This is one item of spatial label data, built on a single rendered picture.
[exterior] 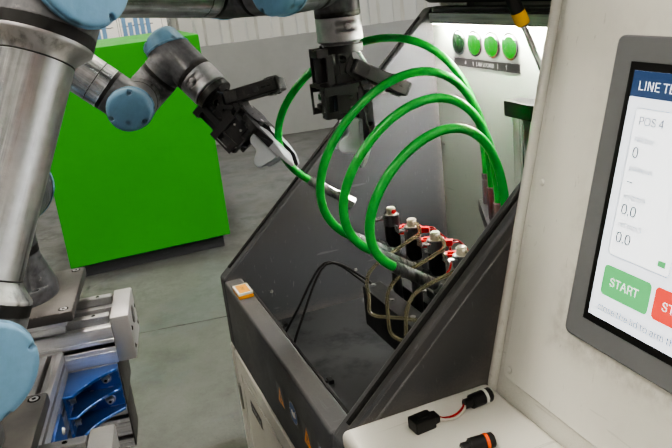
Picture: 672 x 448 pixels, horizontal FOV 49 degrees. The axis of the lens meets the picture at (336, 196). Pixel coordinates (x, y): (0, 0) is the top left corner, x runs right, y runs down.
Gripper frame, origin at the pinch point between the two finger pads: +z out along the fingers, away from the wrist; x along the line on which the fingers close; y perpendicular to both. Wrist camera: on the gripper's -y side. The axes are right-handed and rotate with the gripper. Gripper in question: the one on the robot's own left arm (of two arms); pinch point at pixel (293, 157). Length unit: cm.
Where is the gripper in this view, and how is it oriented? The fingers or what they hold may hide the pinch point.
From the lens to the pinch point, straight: 136.6
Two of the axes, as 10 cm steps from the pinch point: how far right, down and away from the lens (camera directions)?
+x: -2.6, 0.8, -9.6
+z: 7.1, 7.0, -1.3
